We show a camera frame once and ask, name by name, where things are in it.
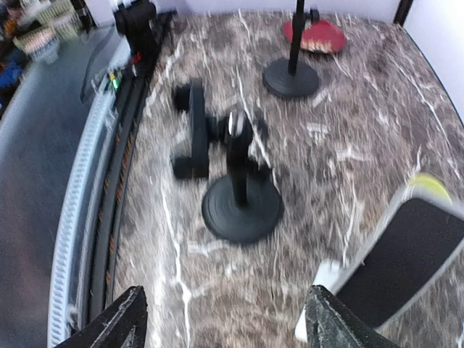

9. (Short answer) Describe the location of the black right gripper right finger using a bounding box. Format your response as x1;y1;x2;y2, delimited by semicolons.
304;285;396;348

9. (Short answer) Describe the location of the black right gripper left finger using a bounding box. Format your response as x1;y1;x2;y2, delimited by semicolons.
58;286;148;348

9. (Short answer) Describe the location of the phone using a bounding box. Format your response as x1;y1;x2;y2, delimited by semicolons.
329;186;463;329

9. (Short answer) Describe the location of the black pole stand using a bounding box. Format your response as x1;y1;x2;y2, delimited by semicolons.
171;80;283;245
262;0;319;99

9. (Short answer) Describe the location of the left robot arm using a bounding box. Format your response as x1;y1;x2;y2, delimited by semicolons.
114;0;157;65

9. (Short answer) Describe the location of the white folding phone stand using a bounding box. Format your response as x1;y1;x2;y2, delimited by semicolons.
312;260;342;290

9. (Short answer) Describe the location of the green bowl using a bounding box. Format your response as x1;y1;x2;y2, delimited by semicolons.
407;173;453;207

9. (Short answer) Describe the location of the red floral plate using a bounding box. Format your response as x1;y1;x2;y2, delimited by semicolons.
300;17;347;54

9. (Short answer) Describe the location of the white slotted cable duct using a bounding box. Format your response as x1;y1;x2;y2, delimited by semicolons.
46;91;116;347

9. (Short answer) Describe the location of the black front rail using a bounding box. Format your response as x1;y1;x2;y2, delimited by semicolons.
84;11;176;321

